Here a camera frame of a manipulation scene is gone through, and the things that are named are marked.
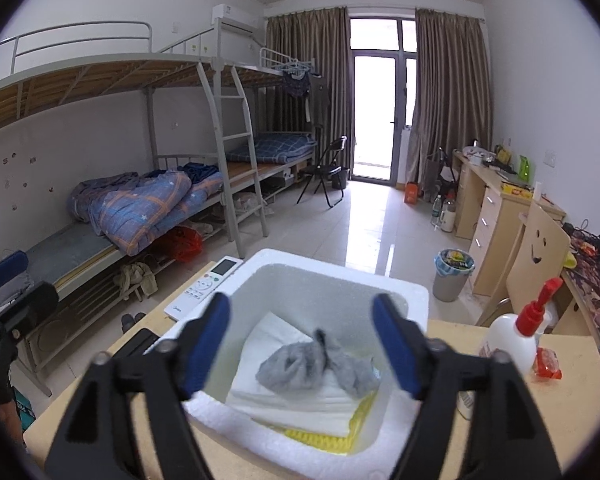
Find black folding chair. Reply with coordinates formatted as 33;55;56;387
296;136;348;208

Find white remote control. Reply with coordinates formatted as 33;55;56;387
164;256;244;322

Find glass balcony door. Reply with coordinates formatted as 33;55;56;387
347;16;418;181

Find brown curtain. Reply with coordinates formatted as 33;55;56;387
405;7;493;186
265;6;353;181

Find white towel stack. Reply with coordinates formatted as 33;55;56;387
225;370;376;437

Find beige crumpled cloth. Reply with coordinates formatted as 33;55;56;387
114;261;158;302

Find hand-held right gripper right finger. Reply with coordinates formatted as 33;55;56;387
371;292;563;480

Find white metal bunk bed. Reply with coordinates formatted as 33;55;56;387
0;21;271;396
220;45;326;201

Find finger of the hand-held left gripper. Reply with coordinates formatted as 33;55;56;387
0;281;60;343
0;251;30;293

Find white plastic jug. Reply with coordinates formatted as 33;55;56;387
440;192;457;232

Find grey trash bin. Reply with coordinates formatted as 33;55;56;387
432;248;476;303

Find wooden chair with smiley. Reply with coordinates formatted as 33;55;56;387
477;201;573;333

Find folded blue plaid bedding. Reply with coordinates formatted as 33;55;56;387
227;132;317;165

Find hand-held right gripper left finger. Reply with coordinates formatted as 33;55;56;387
44;291;232;480

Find blue plaid quilt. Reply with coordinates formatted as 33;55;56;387
69;170;223;256

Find grey sock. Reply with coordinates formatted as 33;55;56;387
256;329;381;397

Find white lotion pump bottle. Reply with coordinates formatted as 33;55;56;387
457;276;563;421

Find blue clothes hanger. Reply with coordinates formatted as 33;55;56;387
272;60;312;75

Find red plastic bag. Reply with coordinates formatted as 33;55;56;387
155;226;203;263

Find yellow bristled sponge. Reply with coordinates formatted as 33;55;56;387
270;392;381;456

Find wooden desk with drawers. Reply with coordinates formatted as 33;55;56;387
452;150;566;296

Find hanging dark clothes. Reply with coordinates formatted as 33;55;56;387
281;72;331;126

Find black smartphone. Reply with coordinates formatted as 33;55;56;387
122;328;161;356

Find white metal bed ladder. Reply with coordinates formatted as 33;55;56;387
196;62;270;258

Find red snack packet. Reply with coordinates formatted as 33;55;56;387
532;347;563;381

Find desk with patterned cloth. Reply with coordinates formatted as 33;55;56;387
555;225;600;361

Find white foam box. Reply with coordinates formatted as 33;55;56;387
150;248;476;480

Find black slippers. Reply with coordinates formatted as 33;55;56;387
121;312;147;335

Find white air conditioner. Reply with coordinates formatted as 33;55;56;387
211;4;258;36

